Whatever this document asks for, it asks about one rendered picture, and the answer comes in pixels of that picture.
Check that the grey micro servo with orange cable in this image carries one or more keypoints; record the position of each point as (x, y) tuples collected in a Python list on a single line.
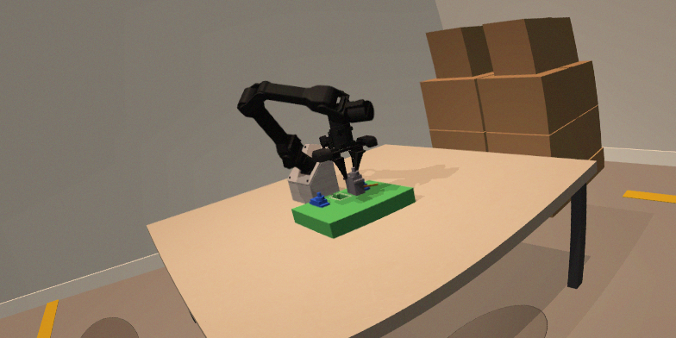
[(354, 183)]

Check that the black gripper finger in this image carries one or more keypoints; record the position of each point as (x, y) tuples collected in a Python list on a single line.
[(356, 158), (340, 163)]

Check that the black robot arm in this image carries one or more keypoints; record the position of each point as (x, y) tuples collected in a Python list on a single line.
[(321, 99)]

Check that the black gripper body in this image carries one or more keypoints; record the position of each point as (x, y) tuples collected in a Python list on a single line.
[(343, 141)]

